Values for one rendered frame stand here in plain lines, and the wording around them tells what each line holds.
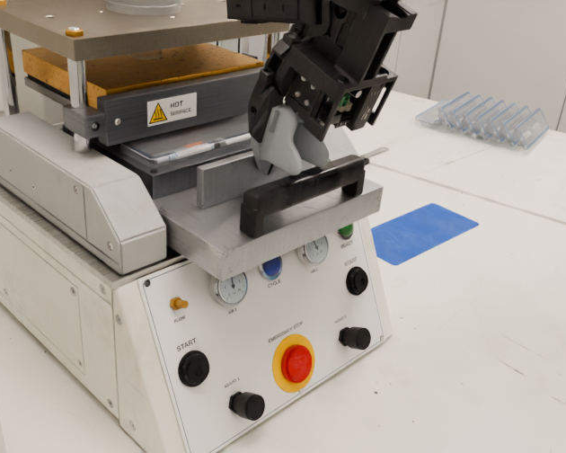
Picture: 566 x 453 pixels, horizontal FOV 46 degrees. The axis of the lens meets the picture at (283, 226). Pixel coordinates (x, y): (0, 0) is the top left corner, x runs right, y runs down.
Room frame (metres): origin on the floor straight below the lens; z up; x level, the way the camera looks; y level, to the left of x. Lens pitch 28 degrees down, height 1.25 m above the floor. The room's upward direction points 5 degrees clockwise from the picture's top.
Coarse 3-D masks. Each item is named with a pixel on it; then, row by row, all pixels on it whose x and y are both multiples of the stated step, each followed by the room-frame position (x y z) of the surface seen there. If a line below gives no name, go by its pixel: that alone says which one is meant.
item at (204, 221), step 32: (224, 160) 0.58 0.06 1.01; (192, 192) 0.58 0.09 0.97; (224, 192) 0.57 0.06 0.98; (192, 224) 0.52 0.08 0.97; (224, 224) 0.52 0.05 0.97; (288, 224) 0.54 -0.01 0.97; (320, 224) 0.57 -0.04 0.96; (192, 256) 0.50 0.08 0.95; (224, 256) 0.48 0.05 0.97; (256, 256) 0.51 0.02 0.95
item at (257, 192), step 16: (336, 160) 0.60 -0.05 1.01; (352, 160) 0.60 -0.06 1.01; (288, 176) 0.55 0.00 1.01; (304, 176) 0.55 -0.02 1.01; (320, 176) 0.56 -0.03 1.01; (336, 176) 0.58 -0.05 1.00; (352, 176) 0.60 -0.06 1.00; (256, 192) 0.51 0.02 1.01; (272, 192) 0.52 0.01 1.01; (288, 192) 0.53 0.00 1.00; (304, 192) 0.55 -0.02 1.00; (320, 192) 0.56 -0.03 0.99; (352, 192) 0.61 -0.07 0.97; (256, 208) 0.50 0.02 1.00; (272, 208) 0.52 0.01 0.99; (240, 224) 0.51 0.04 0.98; (256, 224) 0.50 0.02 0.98
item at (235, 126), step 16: (192, 128) 0.67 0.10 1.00; (208, 128) 0.67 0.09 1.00; (224, 128) 0.68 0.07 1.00; (240, 128) 0.68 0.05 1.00; (128, 144) 0.61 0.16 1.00; (144, 144) 0.61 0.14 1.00; (160, 144) 0.62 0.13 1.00; (176, 144) 0.62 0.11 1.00; (192, 144) 0.62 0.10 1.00; (208, 144) 0.63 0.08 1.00
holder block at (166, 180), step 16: (64, 128) 0.67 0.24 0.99; (96, 144) 0.63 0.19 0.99; (128, 160) 0.59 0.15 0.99; (192, 160) 0.60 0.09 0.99; (208, 160) 0.61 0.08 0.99; (144, 176) 0.57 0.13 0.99; (160, 176) 0.57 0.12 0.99; (176, 176) 0.58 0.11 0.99; (192, 176) 0.59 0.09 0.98; (160, 192) 0.57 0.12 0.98
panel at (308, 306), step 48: (336, 240) 0.67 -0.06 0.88; (144, 288) 0.49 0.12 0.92; (192, 288) 0.52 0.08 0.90; (288, 288) 0.60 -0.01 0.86; (336, 288) 0.64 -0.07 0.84; (192, 336) 0.50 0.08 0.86; (240, 336) 0.53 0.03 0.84; (288, 336) 0.57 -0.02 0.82; (336, 336) 0.61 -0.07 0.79; (384, 336) 0.66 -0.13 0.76; (192, 384) 0.48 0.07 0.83; (240, 384) 0.51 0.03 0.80; (288, 384) 0.54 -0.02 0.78; (192, 432) 0.46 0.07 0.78; (240, 432) 0.49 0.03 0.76
